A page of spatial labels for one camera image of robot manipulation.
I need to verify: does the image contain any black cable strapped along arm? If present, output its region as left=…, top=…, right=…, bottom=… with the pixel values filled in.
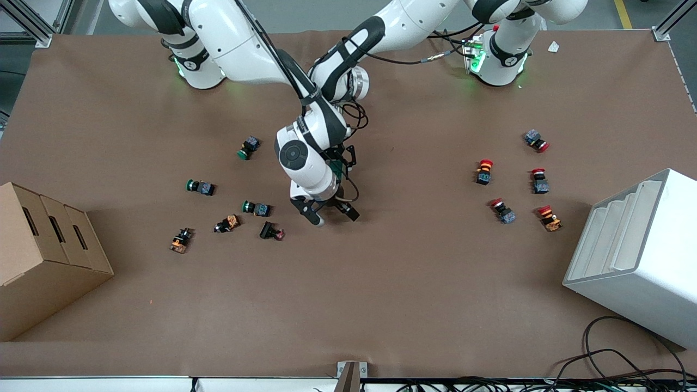
left=234, top=0, right=322, bottom=104

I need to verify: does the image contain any black button orange body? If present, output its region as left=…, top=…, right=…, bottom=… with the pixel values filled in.
left=213, top=214, right=241, bottom=234
left=169, top=228, right=194, bottom=254

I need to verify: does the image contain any aluminium frame profile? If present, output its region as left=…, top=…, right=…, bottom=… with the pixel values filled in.
left=0, top=0, right=74, bottom=48
left=652, top=0, right=697, bottom=42

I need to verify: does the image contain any black looped cable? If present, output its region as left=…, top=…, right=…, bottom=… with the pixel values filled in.
left=583, top=316, right=689, bottom=383

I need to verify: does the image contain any grey metal bracket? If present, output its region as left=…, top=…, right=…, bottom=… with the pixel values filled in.
left=335, top=361, right=369, bottom=392

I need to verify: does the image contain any white table edge rail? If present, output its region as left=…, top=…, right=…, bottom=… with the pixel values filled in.
left=0, top=376, right=338, bottom=392

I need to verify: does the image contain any black cable with metal connector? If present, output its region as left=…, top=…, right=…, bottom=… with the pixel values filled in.
left=373, top=30, right=480, bottom=66

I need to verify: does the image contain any black thin cable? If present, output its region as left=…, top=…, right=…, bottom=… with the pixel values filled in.
left=553, top=348, right=697, bottom=383

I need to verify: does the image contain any red button orange clear body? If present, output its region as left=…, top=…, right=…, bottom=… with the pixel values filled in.
left=537, top=205, right=563, bottom=232

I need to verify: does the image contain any brown cardboard box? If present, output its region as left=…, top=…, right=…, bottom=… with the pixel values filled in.
left=0, top=182, right=114, bottom=342

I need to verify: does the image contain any white slotted plastic bin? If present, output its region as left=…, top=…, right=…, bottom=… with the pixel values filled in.
left=563, top=168, right=697, bottom=350

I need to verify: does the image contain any brown paper table cover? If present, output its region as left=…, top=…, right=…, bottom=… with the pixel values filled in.
left=0, top=30, right=697, bottom=379

